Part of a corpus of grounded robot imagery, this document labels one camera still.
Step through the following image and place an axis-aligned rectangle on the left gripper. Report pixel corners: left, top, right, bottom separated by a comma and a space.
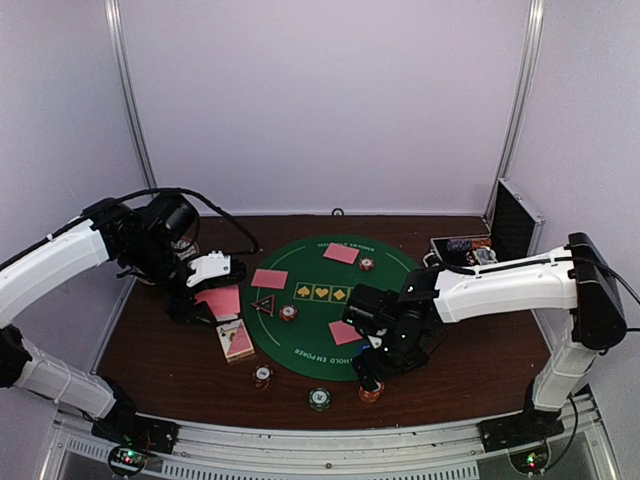
124, 236, 218, 328

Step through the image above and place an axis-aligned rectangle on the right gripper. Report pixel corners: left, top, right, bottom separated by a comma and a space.
352, 323, 429, 392

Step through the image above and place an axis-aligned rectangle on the orange 5 chip stack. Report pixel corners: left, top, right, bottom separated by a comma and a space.
358, 382, 385, 404

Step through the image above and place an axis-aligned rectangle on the red-backed card deck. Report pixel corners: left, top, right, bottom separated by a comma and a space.
196, 285, 241, 322

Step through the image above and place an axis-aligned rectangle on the dealt card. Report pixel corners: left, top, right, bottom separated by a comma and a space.
323, 243, 360, 265
328, 321, 362, 346
251, 269, 288, 290

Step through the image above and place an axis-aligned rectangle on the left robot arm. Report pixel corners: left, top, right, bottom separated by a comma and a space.
1, 188, 247, 444

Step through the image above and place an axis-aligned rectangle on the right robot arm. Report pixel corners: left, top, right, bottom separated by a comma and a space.
342, 232, 628, 442

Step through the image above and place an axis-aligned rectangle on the patterned round plate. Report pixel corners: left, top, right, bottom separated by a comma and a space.
130, 236, 200, 285

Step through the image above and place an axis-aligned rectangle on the green 20 chip stack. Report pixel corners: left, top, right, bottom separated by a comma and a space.
308, 387, 331, 412

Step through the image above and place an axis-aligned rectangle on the black triangular all-in button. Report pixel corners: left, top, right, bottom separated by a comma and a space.
251, 294, 276, 317

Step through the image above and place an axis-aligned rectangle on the playing card box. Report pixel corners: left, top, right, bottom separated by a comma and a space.
216, 319, 255, 363

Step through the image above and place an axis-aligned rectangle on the round green poker mat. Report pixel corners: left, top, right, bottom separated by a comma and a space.
242, 234, 419, 382

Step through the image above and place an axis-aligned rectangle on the black 100 chip stack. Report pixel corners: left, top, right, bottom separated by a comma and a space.
253, 365, 274, 390

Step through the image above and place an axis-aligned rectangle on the aluminium poker chip case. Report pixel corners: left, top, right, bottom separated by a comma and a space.
422, 179, 545, 270

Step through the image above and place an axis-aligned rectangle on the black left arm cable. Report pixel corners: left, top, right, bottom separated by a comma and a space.
119, 187, 261, 256

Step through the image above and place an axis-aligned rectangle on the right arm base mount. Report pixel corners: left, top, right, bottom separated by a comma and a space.
478, 413, 565, 453

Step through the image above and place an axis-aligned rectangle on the front aluminium rail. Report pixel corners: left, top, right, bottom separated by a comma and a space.
35, 393, 622, 479

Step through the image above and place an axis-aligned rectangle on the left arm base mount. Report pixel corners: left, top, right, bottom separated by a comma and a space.
91, 416, 179, 454

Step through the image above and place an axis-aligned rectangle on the right aluminium frame post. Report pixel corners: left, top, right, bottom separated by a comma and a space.
484, 0, 545, 226

